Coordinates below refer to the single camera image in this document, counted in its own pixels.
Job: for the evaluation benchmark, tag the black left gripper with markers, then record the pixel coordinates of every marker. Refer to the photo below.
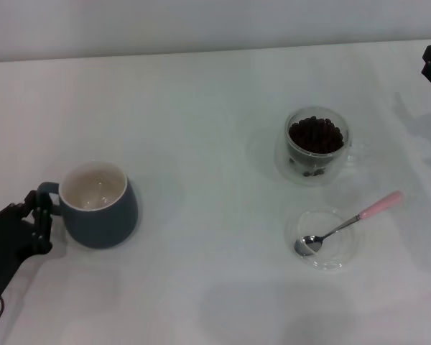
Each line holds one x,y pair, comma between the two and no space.
3,248

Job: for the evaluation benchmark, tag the dark teal ceramic mug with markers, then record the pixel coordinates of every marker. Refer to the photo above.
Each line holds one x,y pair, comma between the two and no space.
100,223

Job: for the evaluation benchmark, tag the clear double-wall glass cup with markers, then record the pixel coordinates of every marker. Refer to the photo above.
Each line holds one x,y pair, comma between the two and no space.
314,163

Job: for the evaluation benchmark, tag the coffee bean pile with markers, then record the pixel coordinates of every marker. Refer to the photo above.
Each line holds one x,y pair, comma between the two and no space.
316,134

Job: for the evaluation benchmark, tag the clear glass saucer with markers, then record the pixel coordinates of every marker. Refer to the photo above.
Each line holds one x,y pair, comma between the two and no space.
341,251

